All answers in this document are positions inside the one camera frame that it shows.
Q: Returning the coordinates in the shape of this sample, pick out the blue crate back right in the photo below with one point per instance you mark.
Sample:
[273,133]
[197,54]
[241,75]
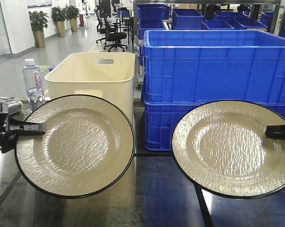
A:
[244,23]

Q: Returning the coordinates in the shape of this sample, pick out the potted plant gold pot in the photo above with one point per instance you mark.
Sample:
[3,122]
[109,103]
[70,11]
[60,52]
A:
[59,17]
[39,21]
[72,13]

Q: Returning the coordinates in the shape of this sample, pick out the large blue crate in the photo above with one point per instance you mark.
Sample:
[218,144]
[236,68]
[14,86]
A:
[198,66]
[162,118]

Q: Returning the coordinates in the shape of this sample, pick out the clear water bottle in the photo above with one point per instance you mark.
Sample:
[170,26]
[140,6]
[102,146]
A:
[33,84]

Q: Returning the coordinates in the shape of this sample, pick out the blue crate back middle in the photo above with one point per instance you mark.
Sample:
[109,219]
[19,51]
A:
[189,19]

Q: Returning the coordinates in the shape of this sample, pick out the large blue crate lower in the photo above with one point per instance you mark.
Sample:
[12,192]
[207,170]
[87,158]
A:
[162,118]

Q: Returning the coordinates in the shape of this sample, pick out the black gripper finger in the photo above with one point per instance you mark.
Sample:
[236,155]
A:
[275,132]

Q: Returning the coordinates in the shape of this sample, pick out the beige plate black rim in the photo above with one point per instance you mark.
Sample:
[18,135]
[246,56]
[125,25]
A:
[88,146]
[222,147]

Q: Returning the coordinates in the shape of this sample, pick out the blue crate back left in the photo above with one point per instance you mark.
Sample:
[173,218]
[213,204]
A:
[148,12]

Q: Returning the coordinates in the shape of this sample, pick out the cream plastic bin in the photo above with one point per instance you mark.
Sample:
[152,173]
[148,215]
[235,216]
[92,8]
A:
[109,75]

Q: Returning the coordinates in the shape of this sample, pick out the black office chair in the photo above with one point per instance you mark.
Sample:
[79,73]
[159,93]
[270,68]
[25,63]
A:
[115,38]

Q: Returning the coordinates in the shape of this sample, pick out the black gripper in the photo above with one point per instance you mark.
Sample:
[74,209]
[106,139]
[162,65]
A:
[15,127]

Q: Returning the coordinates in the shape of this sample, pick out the large blue crate upper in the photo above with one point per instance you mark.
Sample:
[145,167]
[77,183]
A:
[198,66]

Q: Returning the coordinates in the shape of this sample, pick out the grey handheld device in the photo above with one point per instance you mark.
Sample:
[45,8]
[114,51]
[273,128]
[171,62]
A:
[13,105]

